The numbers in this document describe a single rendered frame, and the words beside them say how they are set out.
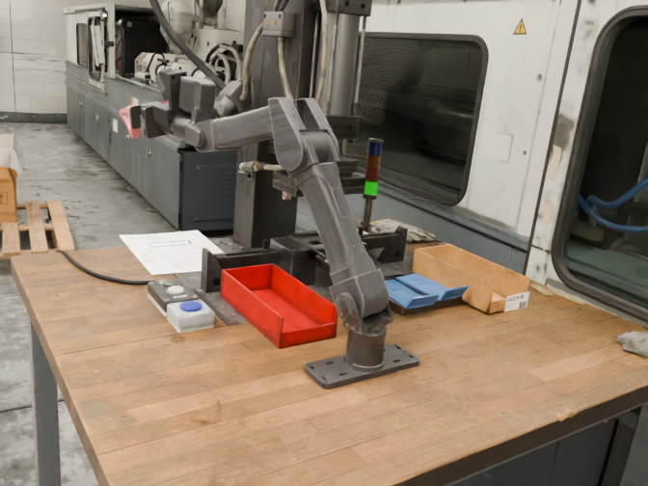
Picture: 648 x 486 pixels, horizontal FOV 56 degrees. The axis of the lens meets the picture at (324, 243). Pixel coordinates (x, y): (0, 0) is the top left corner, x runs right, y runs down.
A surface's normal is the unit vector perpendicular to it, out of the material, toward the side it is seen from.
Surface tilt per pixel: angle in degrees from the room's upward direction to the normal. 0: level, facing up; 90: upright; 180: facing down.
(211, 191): 90
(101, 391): 0
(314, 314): 90
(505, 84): 90
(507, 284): 90
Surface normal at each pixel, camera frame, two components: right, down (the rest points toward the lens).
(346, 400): 0.10, -0.95
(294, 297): -0.83, 0.08
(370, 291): 0.66, -0.33
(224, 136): -0.49, 0.19
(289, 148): -0.67, 0.15
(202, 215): 0.49, 0.30
